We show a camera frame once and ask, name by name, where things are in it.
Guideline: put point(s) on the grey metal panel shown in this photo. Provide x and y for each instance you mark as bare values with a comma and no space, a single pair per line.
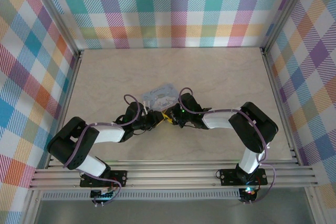
170,213

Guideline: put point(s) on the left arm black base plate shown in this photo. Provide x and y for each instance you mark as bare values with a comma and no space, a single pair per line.
118,178

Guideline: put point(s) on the left aluminium frame post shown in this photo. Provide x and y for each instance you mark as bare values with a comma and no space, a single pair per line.
55,16

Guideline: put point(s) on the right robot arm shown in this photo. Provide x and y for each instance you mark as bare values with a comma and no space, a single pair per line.
252,129

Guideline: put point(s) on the narrow aluminium rail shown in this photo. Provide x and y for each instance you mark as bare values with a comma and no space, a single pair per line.
170,164

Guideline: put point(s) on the aluminium frame post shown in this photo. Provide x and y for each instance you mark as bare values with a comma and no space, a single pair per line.
55,16
286,14

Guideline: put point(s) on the aluminium frame leg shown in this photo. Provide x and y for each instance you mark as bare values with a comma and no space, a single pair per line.
313,205
32,208

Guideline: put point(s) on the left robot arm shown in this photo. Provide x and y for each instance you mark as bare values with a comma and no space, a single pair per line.
65,142

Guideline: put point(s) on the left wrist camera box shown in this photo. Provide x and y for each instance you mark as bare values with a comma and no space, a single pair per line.
146,106

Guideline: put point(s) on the right aluminium frame post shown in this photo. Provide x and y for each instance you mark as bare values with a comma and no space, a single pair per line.
286,14

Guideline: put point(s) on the left aluminium side rail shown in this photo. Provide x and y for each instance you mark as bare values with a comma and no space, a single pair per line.
67,103

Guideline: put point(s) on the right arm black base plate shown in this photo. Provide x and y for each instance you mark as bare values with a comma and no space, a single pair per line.
228,176

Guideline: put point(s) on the wide aluminium base rail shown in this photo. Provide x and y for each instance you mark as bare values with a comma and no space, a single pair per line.
170,179

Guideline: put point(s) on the blue lit circuit board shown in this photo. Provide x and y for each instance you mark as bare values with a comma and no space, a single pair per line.
248,193

